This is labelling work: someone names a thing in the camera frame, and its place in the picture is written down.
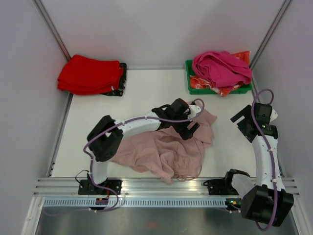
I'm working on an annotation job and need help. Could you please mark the light pink trousers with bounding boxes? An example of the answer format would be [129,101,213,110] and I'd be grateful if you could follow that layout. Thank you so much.
[111,110,217,184]

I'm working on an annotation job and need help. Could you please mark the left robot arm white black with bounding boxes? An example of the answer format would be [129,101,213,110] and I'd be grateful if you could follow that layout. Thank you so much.
[83,98,205,194]

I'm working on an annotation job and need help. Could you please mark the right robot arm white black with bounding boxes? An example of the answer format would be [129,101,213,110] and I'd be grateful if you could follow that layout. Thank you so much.
[223,103,294,227]

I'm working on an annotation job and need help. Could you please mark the orange floral trousers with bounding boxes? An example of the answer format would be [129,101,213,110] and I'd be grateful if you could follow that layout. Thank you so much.
[186,51,252,97]

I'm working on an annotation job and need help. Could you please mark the magenta crumpled trousers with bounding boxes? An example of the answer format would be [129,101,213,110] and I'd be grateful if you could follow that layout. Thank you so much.
[192,51,252,88]

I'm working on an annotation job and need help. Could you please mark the folded black patterned trousers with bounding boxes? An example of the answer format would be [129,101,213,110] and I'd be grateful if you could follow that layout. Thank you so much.
[102,63,127,96]

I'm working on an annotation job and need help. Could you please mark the folded red trousers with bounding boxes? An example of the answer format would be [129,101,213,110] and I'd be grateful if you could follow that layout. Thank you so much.
[57,55,124,95]

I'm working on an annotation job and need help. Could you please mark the green plastic bin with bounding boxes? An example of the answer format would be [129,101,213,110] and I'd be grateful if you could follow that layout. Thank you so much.
[185,60,252,97]

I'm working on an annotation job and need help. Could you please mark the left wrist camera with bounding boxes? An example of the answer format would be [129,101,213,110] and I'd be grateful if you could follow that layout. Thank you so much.
[188,104,202,119]

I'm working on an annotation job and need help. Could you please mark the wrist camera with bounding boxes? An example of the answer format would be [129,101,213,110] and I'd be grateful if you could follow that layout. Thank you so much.
[265,109,278,123]
[188,104,202,119]

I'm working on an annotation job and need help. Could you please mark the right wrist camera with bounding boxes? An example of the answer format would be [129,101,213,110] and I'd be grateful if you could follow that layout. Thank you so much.
[265,109,278,123]

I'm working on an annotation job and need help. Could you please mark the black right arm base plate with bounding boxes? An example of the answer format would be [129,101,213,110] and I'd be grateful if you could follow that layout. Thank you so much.
[203,179,239,196]

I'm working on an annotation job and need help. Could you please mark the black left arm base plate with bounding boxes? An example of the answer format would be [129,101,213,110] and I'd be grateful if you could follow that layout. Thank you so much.
[78,179,122,195]

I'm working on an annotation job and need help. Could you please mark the right aluminium frame post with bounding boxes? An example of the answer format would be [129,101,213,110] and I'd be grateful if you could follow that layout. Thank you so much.
[250,0,293,69]

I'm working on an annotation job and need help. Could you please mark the aluminium frame post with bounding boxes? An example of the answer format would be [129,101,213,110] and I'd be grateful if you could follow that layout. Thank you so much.
[32,0,71,61]
[250,0,293,69]

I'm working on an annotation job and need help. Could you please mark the aluminium mounting rail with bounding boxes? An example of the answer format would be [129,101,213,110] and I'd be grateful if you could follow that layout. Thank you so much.
[33,178,300,199]

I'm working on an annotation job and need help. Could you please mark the slotted grey cable duct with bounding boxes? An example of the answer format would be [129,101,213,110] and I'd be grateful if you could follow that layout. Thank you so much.
[44,197,226,208]

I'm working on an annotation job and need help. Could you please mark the left aluminium frame post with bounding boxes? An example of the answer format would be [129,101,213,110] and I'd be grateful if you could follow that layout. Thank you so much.
[32,0,71,61]

